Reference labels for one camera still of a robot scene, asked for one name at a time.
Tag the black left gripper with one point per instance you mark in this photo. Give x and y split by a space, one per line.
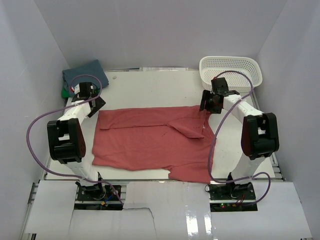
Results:
99 103

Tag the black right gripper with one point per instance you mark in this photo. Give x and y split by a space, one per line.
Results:
206 96

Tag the red t shirt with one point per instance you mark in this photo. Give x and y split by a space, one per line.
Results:
177 139

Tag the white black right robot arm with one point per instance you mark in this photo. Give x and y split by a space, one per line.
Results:
259 136

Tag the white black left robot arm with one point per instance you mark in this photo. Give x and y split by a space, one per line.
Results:
65 137

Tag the white perforated plastic basket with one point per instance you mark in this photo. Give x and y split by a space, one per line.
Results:
240 72

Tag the folded green t shirt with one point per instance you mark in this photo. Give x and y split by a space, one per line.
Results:
66 93

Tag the folded blue t shirt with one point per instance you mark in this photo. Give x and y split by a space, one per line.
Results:
71 77

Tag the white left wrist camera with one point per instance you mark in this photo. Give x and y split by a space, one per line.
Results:
75 89

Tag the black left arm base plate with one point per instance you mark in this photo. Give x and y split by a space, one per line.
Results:
98 200

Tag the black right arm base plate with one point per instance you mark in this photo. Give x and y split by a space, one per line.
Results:
221 200

